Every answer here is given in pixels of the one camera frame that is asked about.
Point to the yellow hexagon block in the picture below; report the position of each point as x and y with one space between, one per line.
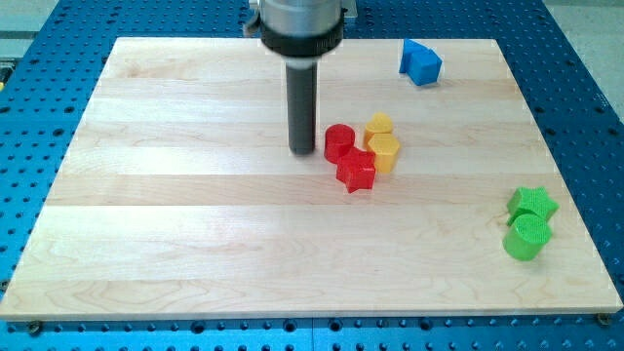
385 148

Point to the blue cube block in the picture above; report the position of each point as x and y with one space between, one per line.
424 67

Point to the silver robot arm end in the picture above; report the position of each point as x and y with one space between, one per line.
300 31

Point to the green cylinder block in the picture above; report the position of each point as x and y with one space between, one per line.
526 237

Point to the blue triangular block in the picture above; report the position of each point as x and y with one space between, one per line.
409 47

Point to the red star block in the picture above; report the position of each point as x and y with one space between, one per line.
356 169

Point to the light wooden board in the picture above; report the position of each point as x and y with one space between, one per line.
178 197

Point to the red cylinder block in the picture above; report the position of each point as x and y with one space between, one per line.
339 139

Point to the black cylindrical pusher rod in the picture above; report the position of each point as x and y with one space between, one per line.
302 102

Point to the green star block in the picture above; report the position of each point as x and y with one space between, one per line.
531 201

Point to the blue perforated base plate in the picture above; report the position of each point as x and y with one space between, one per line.
51 85

